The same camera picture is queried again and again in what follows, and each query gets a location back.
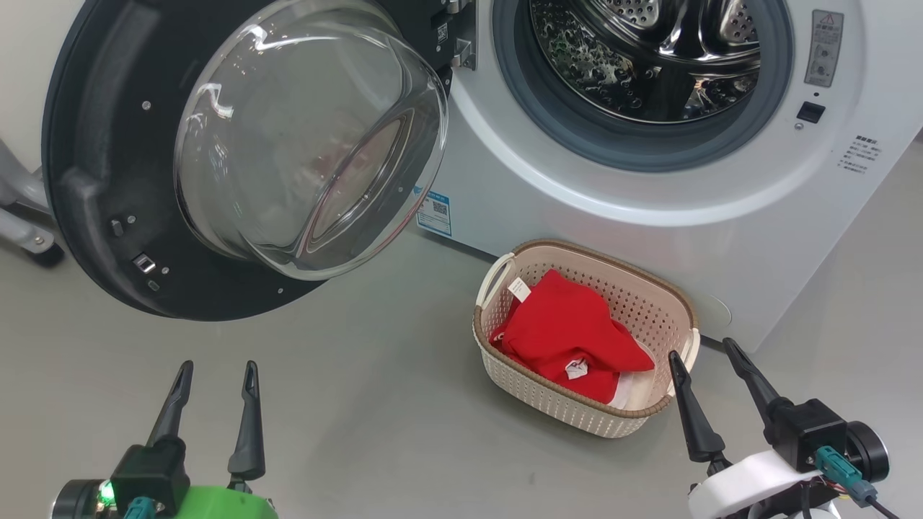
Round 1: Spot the white front-load washing machine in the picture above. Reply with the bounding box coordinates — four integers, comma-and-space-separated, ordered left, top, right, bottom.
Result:
415, 0, 923, 354

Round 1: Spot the beige perforated laundry basket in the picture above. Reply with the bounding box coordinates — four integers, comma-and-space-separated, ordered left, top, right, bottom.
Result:
472, 239, 700, 439

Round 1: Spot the white garment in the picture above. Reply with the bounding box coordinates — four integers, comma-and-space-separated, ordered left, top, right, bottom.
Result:
613, 342, 657, 410

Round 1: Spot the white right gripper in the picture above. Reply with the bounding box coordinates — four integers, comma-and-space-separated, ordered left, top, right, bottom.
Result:
668, 337, 816, 519

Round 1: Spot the blue energy label sticker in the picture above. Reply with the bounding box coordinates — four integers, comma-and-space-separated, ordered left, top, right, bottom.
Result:
416, 191, 452, 237

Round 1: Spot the grey warning label sticker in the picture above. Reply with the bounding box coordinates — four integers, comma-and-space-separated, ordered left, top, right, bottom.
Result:
805, 9, 844, 89

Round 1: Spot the black round glass washer door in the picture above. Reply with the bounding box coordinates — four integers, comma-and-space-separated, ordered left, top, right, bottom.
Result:
41, 0, 477, 321

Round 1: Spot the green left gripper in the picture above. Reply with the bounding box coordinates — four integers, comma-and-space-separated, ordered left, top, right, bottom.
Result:
146, 360, 281, 519

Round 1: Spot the red garment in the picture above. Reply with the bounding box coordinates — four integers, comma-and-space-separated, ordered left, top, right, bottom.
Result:
489, 269, 655, 404

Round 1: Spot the grey frame leg with caster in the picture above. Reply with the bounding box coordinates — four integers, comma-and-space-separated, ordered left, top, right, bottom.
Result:
0, 137, 66, 267

